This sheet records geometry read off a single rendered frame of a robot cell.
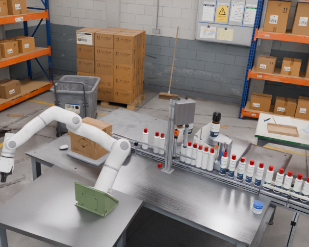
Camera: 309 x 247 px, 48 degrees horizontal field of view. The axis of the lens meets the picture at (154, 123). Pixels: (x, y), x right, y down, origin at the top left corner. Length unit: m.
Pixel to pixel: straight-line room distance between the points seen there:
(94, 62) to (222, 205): 4.44
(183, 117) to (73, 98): 2.65
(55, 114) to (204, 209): 1.29
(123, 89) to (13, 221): 4.30
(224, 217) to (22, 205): 1.45
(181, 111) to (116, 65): 3.72
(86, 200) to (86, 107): 2.78
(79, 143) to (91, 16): 5.29
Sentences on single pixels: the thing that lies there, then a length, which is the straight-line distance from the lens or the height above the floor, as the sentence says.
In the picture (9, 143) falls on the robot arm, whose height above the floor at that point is 1.34.
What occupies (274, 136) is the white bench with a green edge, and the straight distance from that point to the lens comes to 4.12.
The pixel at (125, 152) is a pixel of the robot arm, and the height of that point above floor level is 1.21.
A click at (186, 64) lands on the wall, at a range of 7.48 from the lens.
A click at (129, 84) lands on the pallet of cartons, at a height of 0.52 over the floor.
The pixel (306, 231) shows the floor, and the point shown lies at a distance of 4.16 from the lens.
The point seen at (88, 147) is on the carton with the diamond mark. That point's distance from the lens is 3.15.
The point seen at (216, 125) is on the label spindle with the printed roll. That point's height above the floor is 1.05.
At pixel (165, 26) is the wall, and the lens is 7.49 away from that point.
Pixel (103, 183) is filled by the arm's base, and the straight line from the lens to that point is 2.53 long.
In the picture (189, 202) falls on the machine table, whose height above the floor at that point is 0.83.
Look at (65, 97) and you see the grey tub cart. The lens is 5.20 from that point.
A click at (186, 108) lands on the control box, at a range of 2.80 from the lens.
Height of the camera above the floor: 2.41
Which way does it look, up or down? 23 degrees down
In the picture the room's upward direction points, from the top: 3 degrees clockwise
